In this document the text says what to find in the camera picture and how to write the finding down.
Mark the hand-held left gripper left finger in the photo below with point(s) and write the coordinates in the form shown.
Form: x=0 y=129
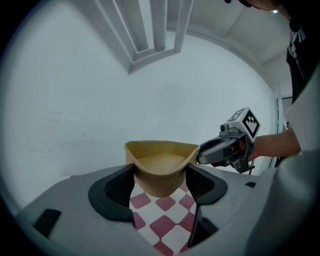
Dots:
x=75 y=215

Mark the grey ceiling pipe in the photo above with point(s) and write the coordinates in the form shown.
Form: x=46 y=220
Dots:
x=159 y=25

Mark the person's head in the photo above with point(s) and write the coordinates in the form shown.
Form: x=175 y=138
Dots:
x=262 y=4

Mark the person's right hand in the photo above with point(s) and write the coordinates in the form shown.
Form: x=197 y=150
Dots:
x=239 y=147

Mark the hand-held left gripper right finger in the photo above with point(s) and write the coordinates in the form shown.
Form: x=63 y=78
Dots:
x=225 y=212

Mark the red white checkered table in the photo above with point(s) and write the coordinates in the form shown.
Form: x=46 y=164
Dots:
x=172 y=215

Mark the yellow plastic tray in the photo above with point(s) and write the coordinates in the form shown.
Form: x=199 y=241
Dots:
x=160 y=172

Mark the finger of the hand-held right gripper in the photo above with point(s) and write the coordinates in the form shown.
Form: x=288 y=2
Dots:
x=216 y=152
x=222 y=164

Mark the person's right forearm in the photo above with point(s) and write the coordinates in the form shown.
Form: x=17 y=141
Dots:
x=277 y=145

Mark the person's black printed shirt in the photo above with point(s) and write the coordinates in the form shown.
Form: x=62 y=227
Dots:
x=298 y=62

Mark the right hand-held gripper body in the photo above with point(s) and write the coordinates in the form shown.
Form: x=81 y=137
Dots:
x=248 y=120

